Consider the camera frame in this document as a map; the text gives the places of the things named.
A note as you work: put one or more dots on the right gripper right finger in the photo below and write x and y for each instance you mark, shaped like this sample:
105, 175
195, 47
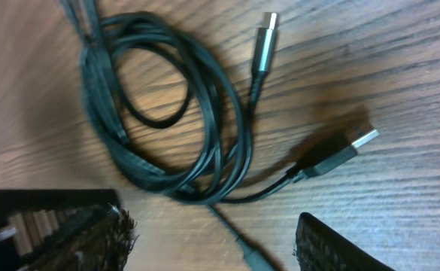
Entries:
320, 248

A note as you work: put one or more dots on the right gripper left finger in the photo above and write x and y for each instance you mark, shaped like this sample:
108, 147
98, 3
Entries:
64, 230

